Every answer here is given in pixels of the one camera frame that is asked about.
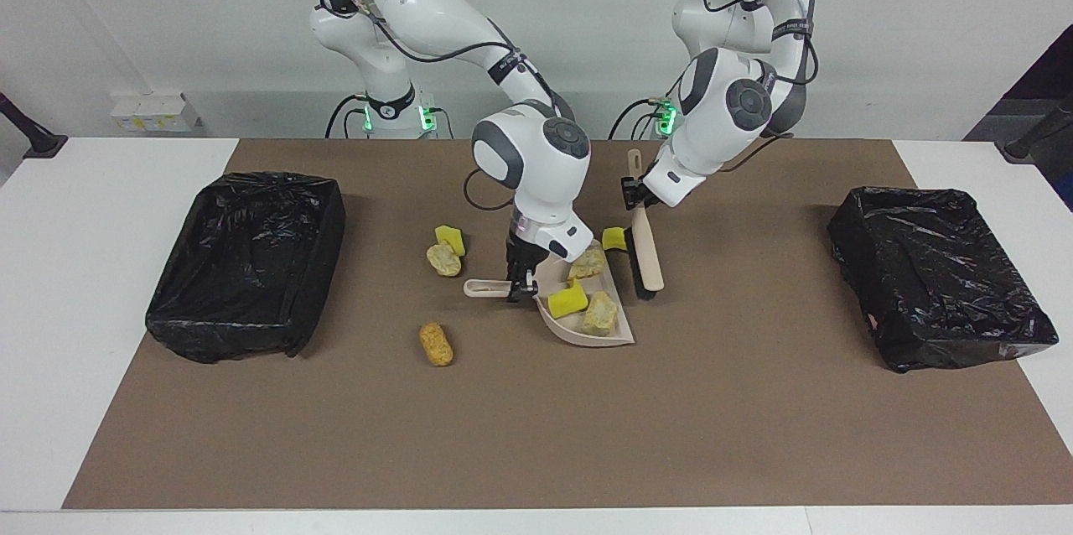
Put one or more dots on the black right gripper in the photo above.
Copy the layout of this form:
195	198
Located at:
521	257

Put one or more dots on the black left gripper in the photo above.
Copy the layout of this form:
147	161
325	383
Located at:
645	193

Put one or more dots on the notched yellow sponge piece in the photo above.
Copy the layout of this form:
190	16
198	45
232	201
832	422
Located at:
567	300

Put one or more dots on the rounded yellow sponge piece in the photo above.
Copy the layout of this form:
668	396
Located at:
614	239

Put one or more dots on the beige brush with black bristles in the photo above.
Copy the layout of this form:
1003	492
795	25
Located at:
650	258

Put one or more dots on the beige plastic dustpan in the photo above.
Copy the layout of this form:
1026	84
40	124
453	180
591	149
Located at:
578	332

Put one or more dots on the pale layered rock piece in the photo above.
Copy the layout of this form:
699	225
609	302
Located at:
600	314

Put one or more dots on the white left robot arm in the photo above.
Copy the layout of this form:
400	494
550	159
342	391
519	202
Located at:
721	116

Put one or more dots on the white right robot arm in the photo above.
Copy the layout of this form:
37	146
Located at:
536	174

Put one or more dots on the bin with black bag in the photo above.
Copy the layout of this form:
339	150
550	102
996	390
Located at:
930	275
235	283

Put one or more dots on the yellow sponge with green side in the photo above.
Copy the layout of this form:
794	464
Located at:
453	237

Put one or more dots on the orange-brown nugget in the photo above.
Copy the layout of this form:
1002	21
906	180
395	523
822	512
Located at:
436	344

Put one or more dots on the brown table mat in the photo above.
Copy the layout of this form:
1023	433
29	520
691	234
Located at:
754	434

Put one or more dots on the black clamp stand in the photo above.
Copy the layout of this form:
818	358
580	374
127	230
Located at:
1027	145
38	145

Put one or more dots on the dark side panel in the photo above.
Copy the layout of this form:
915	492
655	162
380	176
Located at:
1056	82

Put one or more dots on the white wall socket box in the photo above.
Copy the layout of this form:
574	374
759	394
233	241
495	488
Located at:
151	111

